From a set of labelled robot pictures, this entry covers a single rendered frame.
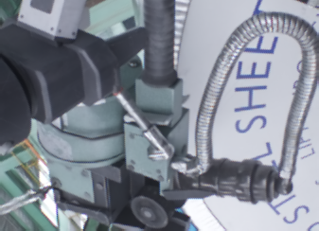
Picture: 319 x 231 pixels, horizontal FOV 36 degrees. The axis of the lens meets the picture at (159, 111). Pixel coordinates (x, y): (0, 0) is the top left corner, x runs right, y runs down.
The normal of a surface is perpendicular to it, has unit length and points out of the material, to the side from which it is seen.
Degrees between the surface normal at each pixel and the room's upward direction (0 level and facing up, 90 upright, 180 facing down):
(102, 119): 102
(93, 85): 49
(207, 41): 90
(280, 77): 90
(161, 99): 58
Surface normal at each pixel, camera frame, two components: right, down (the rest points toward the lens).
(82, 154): -0.02, 0.60
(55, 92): 0.79, 0.36
